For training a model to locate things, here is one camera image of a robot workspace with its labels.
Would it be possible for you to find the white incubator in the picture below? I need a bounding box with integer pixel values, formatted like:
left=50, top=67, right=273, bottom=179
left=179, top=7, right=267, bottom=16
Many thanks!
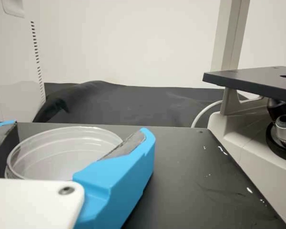
left=0, top=0, right=47, bottom=123

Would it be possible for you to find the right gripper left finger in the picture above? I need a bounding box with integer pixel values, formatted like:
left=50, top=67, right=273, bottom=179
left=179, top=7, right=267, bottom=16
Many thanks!
left=0, top=120, right=18, bottom=178

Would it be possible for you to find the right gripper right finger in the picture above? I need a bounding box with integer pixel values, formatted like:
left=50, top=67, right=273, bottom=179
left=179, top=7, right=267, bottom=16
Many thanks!
left=73, top=127, right=155, bottom=229

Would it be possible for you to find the petri dish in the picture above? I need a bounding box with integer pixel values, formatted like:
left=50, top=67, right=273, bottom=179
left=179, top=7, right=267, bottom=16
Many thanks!
left=4, top=126, right=123, bottom=181

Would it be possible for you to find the white cable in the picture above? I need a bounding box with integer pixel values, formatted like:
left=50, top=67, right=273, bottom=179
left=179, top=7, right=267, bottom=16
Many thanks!
left=190, top=100, right=224, bottom=129

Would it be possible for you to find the cream microscope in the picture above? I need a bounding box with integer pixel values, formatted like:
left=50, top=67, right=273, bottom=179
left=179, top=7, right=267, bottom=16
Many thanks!
left=202, top=0, right=286, bottom=229

